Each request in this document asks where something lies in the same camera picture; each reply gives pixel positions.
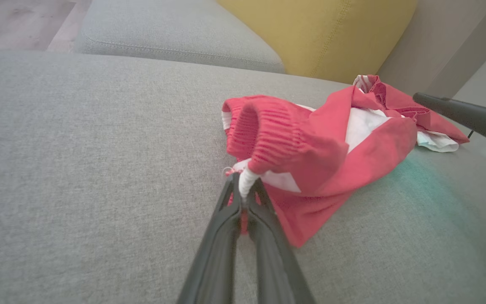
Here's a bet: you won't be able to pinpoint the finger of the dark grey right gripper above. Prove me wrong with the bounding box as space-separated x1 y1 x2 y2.
413 93 486 143

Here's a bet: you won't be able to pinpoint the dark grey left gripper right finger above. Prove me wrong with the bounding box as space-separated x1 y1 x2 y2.
247 178 316 304

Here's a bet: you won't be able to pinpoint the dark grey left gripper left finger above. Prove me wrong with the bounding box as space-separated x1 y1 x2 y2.
177 173 243 304

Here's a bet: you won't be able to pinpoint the red shorts with white trim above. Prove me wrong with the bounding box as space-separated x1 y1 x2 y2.
221 84 419 248

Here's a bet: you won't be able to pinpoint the beige wooden panel behind sofa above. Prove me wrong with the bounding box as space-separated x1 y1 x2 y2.
376 0 486 100

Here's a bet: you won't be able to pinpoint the large grey fabric sofa ottoman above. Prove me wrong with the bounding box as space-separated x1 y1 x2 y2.
0 51 486 304

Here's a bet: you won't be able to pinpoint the large yellow sofa back cushion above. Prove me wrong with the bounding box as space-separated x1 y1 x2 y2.
217 0 417 85

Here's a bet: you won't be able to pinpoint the long grey sofa seat cushion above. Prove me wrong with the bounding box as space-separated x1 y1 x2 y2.
73 0 286 74

